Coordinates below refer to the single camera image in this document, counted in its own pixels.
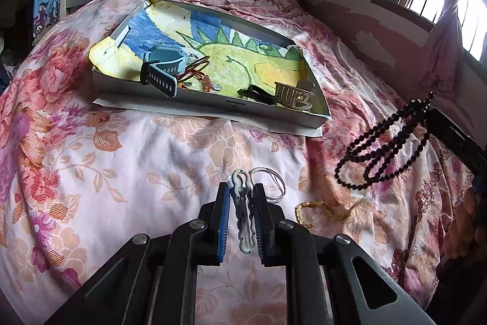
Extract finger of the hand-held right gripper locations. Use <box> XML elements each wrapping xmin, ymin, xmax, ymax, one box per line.
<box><xmin>425</xmin><ymin>107</ymin><xmax>487</xmax><ymax>192</ymax></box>

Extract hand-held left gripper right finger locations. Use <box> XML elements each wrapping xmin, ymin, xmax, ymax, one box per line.
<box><xmin>251</xmin><ymin>183</ymin><xmax>436</xmax><ymax>325</ymax></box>

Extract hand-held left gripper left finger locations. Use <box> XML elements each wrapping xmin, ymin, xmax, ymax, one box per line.
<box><xmin>44</xmin><ymin>182</ymin><xmax>233</xmax><ymax>325</ymax></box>

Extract grey white carabiner clip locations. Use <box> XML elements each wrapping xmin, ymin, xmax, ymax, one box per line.
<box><xmin>227</xmin><ymin>169</ymin><xmax>255</xmax><ymax>254</ymax></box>

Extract black bead necklace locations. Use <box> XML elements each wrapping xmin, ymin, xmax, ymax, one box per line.
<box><xmin>335</xmin><ymin>91</ymin><xmax>438</xmax><ymax>192</ymax></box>

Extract white cardboard box tray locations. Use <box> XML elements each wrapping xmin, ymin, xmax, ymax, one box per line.
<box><xmin>88</xmin><ymin>0</ymin><xmax>331</xmax><ymax>138</ymax></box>

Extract dark hair clip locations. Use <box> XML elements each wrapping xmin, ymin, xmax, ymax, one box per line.
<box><xmin>238</xmin><ymin>84</ymin><xmax>277</xmax><ymax>106</ymax></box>

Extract silver hair claw clip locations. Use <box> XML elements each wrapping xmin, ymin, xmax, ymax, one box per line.
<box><xmin>275</xmin><ymin>79</ymin><xmax>316</xmax><ymax>111</ymax></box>

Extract red string bracelet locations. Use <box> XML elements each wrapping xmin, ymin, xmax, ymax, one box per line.
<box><xmin>176</xmin><ymin>68</ymin><xmax>214</xmax><ymax>93</ymax></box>

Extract blue wrist watch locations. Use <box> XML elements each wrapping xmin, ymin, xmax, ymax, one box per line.
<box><xmin>139</xmin><ymin>45</ymin><xmax>188</xmax><ymax>98</ymax></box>

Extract person's right hand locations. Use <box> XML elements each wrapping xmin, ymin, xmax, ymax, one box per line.
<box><xmin>443</xmin><ymin>188</ymin><xmax>481</xmax><ymax>262</ymax></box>

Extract pink curtain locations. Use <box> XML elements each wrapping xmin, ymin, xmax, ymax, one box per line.
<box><xmin>418</xmin><ymin>0</ymin><xmax>473</xmax><ymax>98</ymax></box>

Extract floral pink bedsheet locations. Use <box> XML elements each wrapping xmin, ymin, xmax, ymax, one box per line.
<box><xmin>0</xmin><ymin>0</ymin><xmax>487</xmax><ymax>325</ymax></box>

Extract crayon dinosaur drawing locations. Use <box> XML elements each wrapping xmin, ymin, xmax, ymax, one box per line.
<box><xmin>89</xmin><ymin>1</ymin><xmax>307</xmax><ymax>98</ymax></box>

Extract gold chain bracelet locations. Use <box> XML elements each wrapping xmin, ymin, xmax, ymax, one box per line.
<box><xmin>295</xmin><ymin>200</ymin><xmax>366</xmax><ymax>229</ymax></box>

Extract thin silver wire bangle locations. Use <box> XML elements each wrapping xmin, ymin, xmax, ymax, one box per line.
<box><xmin>251</xmin><ymin>167</ymin><xmax>286</xmax><ymax>203</ymax></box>

